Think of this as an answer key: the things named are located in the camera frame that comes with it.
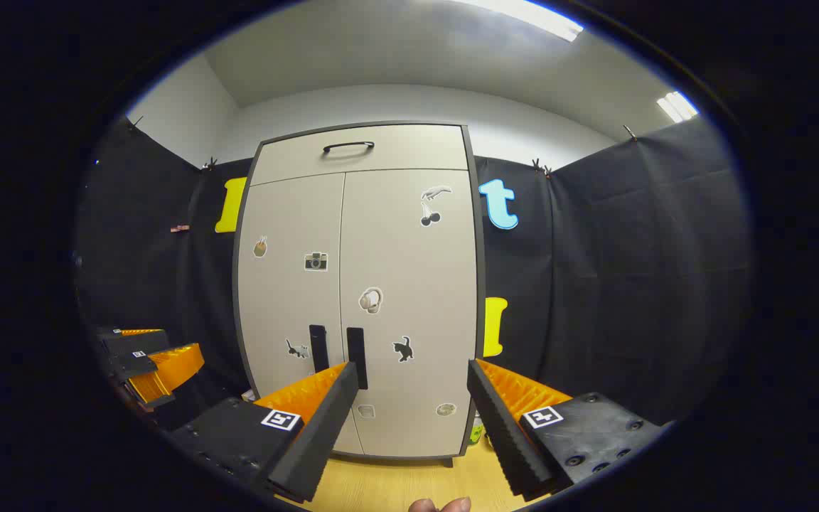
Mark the black backdrop cloth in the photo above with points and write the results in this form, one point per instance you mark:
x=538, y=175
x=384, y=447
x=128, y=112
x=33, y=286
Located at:
x=630, y=270

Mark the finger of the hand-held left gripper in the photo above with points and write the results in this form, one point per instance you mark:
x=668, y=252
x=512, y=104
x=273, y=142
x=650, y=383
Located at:
x=168, y=370
x=136, y=343

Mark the green bottle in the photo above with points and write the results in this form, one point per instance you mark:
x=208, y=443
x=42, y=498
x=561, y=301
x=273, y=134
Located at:
x=475, y=432

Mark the beige cabinet drawer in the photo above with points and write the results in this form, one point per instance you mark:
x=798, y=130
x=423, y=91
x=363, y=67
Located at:
x=409, y=153

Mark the black clip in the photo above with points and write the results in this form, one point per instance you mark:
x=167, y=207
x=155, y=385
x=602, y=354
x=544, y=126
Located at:
x=539, y=166
x=209, y=164
x=136, y=121
x=630, y=132

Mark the beige double-door shoe cabinet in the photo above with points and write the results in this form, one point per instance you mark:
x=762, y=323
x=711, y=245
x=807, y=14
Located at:
x=381, y=146

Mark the beige cabinet door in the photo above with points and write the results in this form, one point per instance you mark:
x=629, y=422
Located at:
x=288, y=299
x=416, y=270

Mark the small ceiling light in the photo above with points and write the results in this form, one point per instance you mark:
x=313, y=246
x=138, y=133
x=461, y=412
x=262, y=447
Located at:
x=677, y=107

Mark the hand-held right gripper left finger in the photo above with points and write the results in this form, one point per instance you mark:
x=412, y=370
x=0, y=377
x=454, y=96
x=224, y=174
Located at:
x=313, y=434

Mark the long ceiling light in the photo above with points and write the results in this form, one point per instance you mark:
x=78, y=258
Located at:
x=530, y=16

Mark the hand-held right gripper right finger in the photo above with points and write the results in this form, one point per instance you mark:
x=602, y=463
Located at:
x=505, y=434

